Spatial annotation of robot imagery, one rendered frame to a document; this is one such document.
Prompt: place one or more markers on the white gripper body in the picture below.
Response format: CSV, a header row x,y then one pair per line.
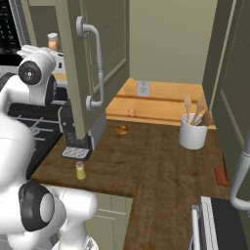
x,y
58,62

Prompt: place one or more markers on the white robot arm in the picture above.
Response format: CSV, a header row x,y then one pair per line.
x,y
13,153

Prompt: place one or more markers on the yellow shaker with tan cap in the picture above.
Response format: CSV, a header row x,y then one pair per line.
x,y
80,172

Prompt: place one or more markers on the olive green tall cabinet door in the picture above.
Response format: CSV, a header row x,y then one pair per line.
x,y
236,71

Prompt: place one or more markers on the orange jar with white lid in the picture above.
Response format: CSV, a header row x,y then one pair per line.
x,y
53,41

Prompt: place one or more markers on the black microwave oven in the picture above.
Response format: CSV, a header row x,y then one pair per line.
x,y
8,29

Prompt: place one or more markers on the black hob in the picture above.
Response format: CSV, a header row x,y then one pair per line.
x,y
42,127

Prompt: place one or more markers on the brown glazed bagel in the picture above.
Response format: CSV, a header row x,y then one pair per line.
x,y
122,129

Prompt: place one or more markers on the slim wooden spatula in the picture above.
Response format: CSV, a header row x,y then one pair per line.
x,y
187,104

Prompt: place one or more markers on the wide wooden spatula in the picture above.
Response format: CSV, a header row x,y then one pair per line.
x,y
200,107

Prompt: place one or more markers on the white utensil pot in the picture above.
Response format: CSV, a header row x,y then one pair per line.
x,y
192,135

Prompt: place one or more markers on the dark wooden spoon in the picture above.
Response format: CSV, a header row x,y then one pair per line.
x,y
207,118

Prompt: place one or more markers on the olive green base cupboard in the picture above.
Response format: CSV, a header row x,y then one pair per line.
x,y
109,221

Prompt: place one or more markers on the red brown flat bar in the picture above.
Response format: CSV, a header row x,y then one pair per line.
x,y
222,176

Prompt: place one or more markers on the black and steel dishwasher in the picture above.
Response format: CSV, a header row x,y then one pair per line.
x,y
224,228

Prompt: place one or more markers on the olive green wall cabinet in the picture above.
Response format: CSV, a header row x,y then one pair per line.
x,y
40,19

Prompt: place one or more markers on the small wooden wall switch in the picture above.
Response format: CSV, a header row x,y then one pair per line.
x,y
131,112

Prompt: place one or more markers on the grey wall socket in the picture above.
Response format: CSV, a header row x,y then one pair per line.
x,y
143,89

